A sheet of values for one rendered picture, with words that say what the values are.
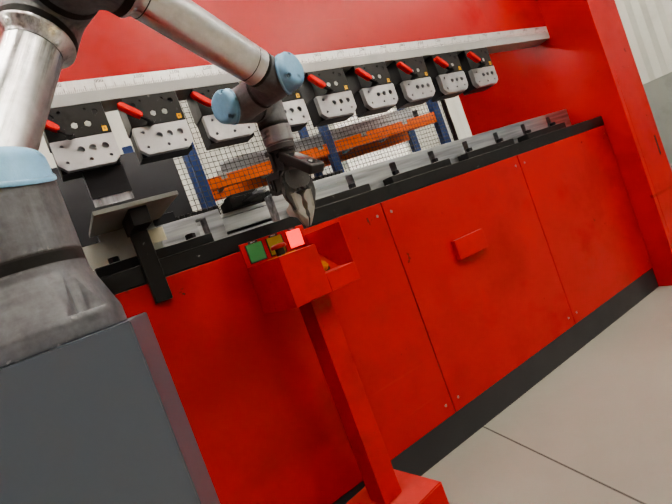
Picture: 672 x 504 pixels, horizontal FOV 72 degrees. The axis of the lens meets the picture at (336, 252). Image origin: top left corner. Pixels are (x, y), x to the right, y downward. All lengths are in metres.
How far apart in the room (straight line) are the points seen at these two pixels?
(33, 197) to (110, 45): 0.95
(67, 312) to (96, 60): 1.01
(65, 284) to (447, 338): 1.26
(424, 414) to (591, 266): 1.09
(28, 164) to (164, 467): 0.35
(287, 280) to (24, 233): 0.59
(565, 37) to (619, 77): 0.32
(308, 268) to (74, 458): 0.66
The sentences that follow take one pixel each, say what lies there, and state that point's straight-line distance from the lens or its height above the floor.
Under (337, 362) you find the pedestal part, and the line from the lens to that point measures 1.14.
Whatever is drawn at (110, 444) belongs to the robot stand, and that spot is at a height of 0.67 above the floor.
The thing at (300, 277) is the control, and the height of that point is 0.72.
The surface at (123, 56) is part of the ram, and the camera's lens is 1.48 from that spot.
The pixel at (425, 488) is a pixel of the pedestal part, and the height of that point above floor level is 0.12.
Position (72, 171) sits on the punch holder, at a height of 1.16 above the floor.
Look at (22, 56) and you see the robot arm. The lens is 0.86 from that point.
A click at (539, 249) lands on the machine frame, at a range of 2.01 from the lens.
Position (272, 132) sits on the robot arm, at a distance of 1.15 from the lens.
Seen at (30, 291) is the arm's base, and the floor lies 0.84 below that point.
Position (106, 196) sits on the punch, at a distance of 1.37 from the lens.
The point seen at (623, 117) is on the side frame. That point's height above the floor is 0.83.
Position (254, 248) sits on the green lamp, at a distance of 1.17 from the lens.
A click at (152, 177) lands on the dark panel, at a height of 1.23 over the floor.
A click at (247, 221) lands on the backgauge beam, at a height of 0.93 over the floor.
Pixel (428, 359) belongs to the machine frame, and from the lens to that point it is 1.55.
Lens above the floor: 0.79
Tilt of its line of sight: 2 degrees down
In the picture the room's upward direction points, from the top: 20 degrees counter-clockwise
